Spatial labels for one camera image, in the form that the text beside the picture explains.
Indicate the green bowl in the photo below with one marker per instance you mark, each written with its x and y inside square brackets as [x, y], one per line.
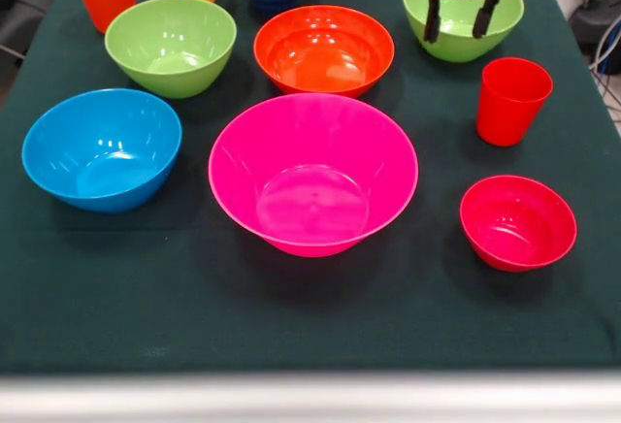
[456, 50]
[170, 44]

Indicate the dark green tablecloth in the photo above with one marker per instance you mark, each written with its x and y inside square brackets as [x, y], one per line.
[145, 297]

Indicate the small crimson bowl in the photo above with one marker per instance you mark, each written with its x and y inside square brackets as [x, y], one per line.
[516, 224]

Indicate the light blue bowl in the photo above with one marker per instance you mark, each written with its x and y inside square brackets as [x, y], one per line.
[97, 151]

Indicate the red cup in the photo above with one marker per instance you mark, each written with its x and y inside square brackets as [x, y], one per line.
[512, 107]

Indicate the orange bowl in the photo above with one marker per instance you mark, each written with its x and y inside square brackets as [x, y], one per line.
[322, 49]

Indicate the large pink bowl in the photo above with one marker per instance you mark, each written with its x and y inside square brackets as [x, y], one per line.
[310, 175]

